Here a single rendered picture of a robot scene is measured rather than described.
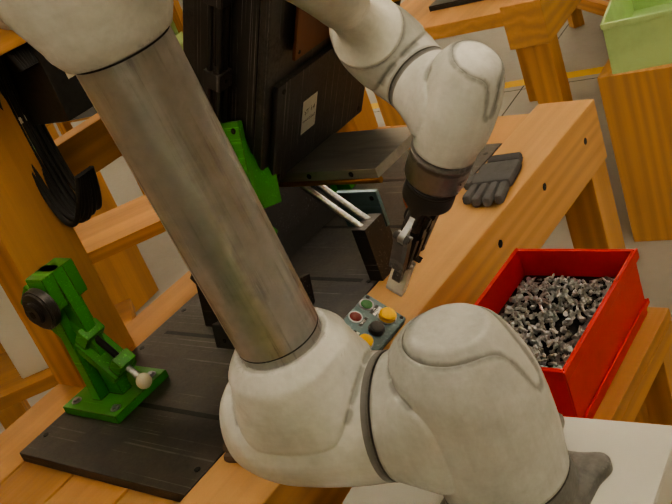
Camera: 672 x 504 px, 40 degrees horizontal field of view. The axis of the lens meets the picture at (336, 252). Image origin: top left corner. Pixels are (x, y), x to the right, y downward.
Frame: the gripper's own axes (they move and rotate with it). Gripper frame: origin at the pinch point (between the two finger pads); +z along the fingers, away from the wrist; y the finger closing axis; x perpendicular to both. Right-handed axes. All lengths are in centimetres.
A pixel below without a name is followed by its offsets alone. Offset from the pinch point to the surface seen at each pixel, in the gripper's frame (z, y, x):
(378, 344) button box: 10.0, -5.9, -2.0
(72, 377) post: 47, -22, 48
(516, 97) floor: 168, 312, 62
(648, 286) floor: 97, 144, -38
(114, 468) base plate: 29, -40, 22
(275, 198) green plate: 7.6, 7.8, 28.3
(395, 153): -4.2, 20.1, 13.7
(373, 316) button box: 10.1, -1.5, 1.6
